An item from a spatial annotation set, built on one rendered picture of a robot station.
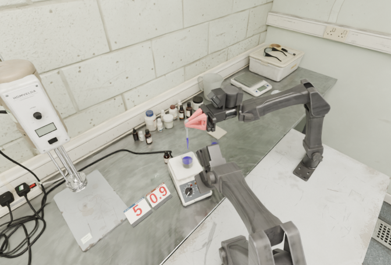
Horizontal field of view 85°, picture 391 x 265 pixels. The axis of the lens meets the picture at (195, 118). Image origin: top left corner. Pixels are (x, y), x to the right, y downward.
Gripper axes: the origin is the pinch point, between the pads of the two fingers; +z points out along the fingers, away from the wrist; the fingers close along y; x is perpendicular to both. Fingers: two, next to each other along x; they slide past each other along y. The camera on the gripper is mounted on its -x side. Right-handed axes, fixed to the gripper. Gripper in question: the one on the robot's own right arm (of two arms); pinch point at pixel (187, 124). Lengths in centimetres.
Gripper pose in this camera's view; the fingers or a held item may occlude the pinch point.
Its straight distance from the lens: 77.6
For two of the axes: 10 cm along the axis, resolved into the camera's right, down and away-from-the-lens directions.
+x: 0.1, 7.7, 6.4
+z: -9.1, 2.7, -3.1
